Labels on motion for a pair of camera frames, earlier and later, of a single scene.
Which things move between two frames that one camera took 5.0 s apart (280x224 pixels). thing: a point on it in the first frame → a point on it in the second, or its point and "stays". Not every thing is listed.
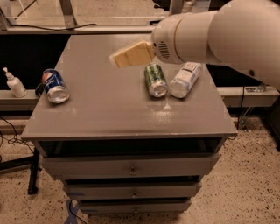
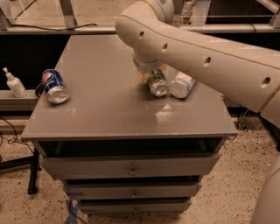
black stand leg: x=34 y=162 stays
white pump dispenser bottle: x=15 y=85 stays
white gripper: x=164 y=44 → x=146 y=67
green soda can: x=156 y=80 stays
